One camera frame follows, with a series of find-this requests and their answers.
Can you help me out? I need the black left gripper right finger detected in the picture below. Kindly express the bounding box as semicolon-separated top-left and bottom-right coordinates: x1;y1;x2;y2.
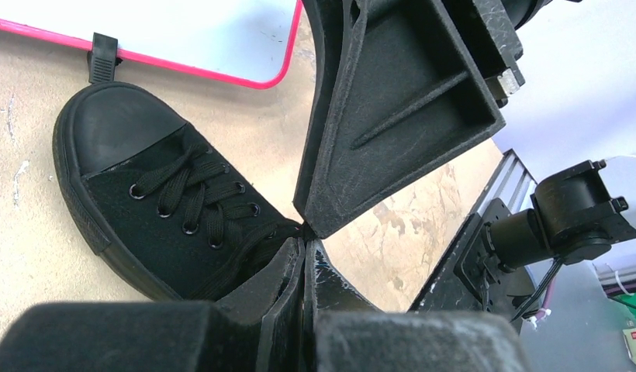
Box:
303;240;531;371

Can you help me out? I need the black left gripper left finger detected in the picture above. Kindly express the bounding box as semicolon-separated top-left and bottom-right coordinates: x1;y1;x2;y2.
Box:
0;238;305;371

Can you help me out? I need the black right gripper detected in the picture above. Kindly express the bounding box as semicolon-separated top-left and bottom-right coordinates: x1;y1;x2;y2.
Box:
293;0;549;239

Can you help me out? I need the black shoe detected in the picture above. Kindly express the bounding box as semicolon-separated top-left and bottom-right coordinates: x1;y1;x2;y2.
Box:
52;82;301;301

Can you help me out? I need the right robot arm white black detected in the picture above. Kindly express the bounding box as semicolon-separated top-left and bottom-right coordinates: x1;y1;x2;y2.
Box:
293;1;636;312

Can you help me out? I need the pink framed whiteboard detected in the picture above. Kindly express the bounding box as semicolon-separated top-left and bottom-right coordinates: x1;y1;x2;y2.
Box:
0;1;302;89

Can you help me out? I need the black whiteboard foot right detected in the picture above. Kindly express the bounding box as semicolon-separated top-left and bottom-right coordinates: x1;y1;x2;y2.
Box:
87;33;122;84

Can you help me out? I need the aluminium frame rail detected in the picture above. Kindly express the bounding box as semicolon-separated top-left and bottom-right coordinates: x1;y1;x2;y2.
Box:
470;150;537;215

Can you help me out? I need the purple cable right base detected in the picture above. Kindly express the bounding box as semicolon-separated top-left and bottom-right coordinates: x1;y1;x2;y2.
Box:
510;257;565;325

